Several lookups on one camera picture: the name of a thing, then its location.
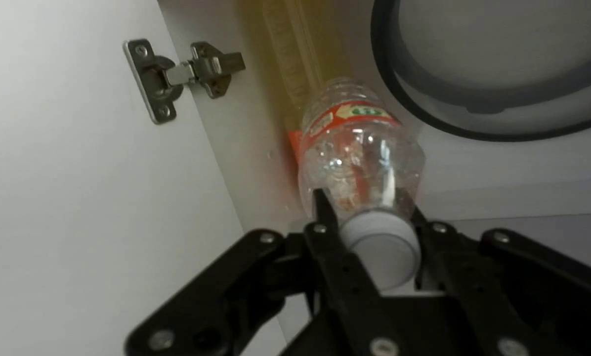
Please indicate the wooden wall cabinet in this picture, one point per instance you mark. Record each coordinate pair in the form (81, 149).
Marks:
(504, 179)

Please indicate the metal cabinet hinge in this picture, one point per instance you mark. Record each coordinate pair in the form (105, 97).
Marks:
(176, 72)

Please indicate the clear red-label water bottle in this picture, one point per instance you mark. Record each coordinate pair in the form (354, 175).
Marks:
(360, 159)

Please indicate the yellow red pasta package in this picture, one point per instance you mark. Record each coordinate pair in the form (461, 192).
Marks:
(295, 60)

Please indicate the white-lined cabinet door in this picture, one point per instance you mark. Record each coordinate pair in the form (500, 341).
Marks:
(77, 198)

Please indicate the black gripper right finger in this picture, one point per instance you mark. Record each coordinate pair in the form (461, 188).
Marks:
(524, 297)

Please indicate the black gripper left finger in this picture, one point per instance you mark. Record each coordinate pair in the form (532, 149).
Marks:
(346, 289)

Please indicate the black-rimmed grey plate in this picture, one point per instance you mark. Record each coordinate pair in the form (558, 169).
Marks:
(504, 66)

